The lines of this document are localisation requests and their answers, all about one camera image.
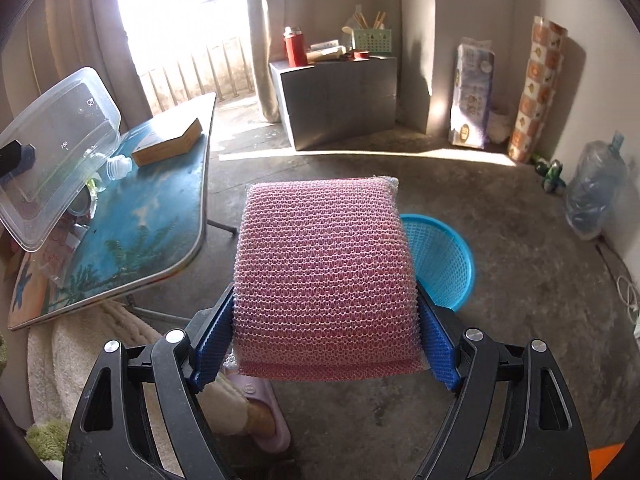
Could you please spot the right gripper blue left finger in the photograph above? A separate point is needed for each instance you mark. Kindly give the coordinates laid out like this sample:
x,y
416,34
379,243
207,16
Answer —
x,y
210,334

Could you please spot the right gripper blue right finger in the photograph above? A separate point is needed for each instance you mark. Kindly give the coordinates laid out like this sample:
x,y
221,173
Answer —
x,y
440,332

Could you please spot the pink mesh scrub sponge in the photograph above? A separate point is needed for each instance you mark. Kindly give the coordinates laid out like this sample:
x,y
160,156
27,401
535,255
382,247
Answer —
x,y
324,285

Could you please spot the brown cardboard box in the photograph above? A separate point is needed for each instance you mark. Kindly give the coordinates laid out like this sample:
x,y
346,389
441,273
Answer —
x,y
170,140

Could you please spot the clear plastic container lid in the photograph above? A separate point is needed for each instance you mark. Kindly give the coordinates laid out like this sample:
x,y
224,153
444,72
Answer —
x,y
50,151

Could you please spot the green dish soap bottle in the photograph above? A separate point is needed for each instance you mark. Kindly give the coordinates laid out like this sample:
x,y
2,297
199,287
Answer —
x,y
112,169

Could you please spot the blue plastic trash basket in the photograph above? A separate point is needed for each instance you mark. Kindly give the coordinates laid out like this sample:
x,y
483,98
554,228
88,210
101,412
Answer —
x,y
442,261

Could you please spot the pink slipper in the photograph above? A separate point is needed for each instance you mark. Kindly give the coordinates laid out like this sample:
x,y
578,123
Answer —
x,y
265,421

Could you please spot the folding table with beach print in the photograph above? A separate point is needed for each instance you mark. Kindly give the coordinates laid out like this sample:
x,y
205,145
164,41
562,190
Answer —
x,y
148,226

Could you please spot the orange object at corner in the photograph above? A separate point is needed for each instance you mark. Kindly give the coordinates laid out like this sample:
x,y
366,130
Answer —
x,y
600,458

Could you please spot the green cans on floor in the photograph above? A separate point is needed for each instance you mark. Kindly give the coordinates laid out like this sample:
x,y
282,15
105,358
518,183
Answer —
x,y
550,173

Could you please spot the large clear water jug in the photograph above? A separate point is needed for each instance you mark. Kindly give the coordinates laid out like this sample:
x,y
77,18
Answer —
x,y
600,175

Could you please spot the grey metal cabinet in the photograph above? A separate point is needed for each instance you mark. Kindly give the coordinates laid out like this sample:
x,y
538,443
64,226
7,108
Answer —
x,y
336,100

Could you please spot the toilet paper roll pack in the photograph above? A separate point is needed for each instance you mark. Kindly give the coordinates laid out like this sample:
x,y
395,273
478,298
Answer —
x,y
470,102

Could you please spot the red thermos bottle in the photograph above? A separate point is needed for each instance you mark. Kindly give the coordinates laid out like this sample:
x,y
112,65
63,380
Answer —
x,y
294,42

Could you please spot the green utensil basket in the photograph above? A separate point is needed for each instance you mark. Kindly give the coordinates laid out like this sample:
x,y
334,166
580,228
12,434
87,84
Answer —
x,y
377,41

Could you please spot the patterned wallpaper roll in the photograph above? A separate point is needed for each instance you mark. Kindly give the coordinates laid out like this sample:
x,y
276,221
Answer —
x,y
544,65

